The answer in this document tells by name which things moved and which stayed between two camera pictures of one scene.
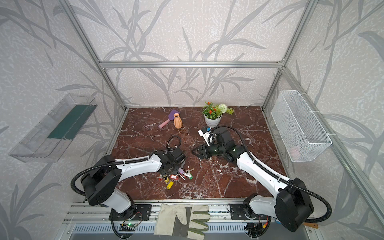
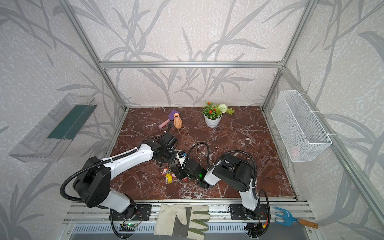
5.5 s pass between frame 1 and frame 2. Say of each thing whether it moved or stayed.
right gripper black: moved
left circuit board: stayed
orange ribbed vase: stayed
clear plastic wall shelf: stayed
